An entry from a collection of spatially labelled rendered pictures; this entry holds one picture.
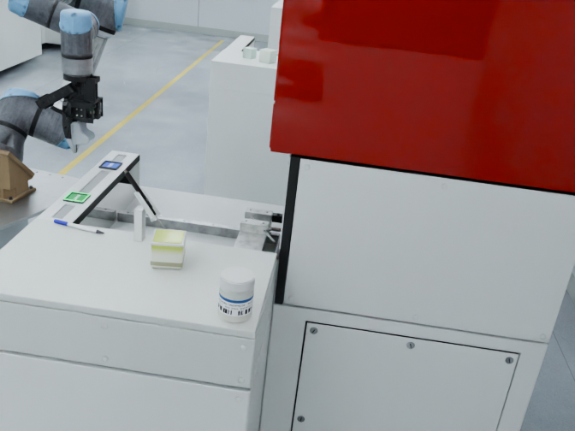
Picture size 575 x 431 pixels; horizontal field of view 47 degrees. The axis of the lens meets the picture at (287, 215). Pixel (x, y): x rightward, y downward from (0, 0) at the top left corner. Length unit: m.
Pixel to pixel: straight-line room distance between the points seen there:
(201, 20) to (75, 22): 8.23
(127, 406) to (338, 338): 0.56
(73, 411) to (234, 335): 0.43
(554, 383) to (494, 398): 1.30
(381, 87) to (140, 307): 0.69
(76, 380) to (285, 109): 0.75
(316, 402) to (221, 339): 0.58
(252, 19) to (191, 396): 8.56
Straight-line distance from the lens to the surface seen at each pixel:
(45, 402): 1.60
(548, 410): 2.99
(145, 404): 1.51
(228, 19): 9.82
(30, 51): 7.44
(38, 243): 1.65
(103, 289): 1.46
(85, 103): 1.74
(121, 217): 2.06
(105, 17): 2.17
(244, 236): 1.88
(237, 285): 1.30
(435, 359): 1.78
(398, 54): 1.45
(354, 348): 1.75
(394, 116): 1.49
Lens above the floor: 1.73
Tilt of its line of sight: 25 degrees down
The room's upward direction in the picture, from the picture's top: 7 degrees clockwise
